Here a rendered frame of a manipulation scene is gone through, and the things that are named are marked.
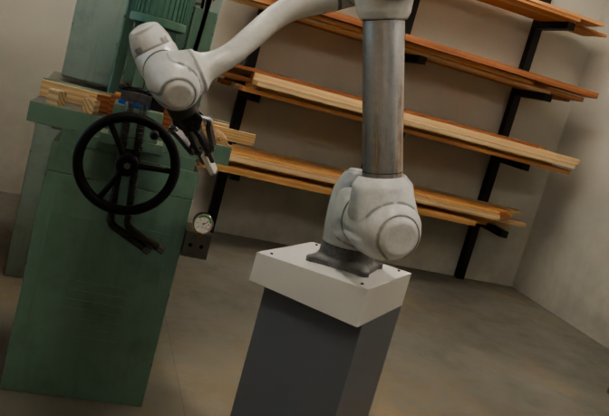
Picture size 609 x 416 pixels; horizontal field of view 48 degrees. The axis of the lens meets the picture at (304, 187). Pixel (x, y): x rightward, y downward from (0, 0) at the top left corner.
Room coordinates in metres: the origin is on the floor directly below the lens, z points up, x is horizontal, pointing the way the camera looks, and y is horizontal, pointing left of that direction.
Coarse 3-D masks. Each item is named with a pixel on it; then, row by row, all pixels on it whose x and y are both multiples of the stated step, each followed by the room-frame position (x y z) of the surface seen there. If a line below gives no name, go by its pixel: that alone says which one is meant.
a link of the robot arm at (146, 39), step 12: (144, 24) 1.65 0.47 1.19; (156, 24) 1.64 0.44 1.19; (132, 36) 1.63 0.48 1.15; (144, 36) 1.62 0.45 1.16; (156, 36) 1.62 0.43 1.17; (168, 36) 1.66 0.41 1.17; (132, 48) 1.63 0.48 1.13; (144, 48) 1.62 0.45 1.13; (156, 48) 1.62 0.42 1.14; (168, 48) 1.62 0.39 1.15; (144, 60) 1.61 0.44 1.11
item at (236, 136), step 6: (90, 96) 2.14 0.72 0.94; (96, 96) 2.15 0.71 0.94; (204, 126) 2.24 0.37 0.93; (216, 126) 2.25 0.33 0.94; (228, 132) 2.26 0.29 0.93; (234, 132) 2.27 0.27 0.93; (240, 132) 2.27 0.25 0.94; (246, 132) 2.29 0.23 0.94; (228, 138) 2.26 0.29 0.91; (234, 138) 2.27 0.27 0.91; (240, 138) 2.27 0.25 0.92; (246, 138) 2.28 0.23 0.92; (252, 138) 2.28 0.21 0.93; (246, 144) 2.28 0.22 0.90; (252, 144) 2.29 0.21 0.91
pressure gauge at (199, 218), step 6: (198, 216) 2.03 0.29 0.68; (204, 216) 2.04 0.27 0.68; (210, 216) 2.07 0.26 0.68; (198, 222) 2.04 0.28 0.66; (204, 222) 2.04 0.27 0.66; (210, 222) 2.05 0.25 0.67; (198, 228) 2.04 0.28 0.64; (204, 228) 2.04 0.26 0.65; (210, 228) 2.05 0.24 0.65; (198, 234) 2.06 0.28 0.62
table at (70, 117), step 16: (32, 112) 1.95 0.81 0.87; (48, 112) 1.97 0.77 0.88; (64, 112) 1.98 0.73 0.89; (80, 112) 1.99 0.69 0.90; (64, 128) 1.98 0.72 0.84; (80, 128) 1.99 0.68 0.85; (112, 144) 1.93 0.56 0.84; (128, 144) 1.94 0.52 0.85; (144, 144) 1.95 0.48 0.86; (160, 144) 1.99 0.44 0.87; (224, 160) 2.11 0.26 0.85
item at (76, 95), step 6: (42, 84) 2.12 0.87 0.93; (48, 84) 2.13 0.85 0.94; (54, 84) 2.13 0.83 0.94; (60, 84) 2.13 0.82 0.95; (42, 90) 2.12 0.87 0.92; (48, 90) 2.13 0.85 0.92; (66, 90) 2.14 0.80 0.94; (72, 90) 2.14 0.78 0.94; (78, 90) 2.15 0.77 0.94; (84, 90) 2.15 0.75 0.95; (66, 96) 2.14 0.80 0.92; (72, 96) 2.15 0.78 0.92; (78, 96) 2.15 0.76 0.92; (84, 96) 2.16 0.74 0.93; (72, 102) 2.15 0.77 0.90; (78, 102) 2.15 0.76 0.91; (222, 126) 2.28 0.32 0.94; (228, 126) 2.28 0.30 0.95
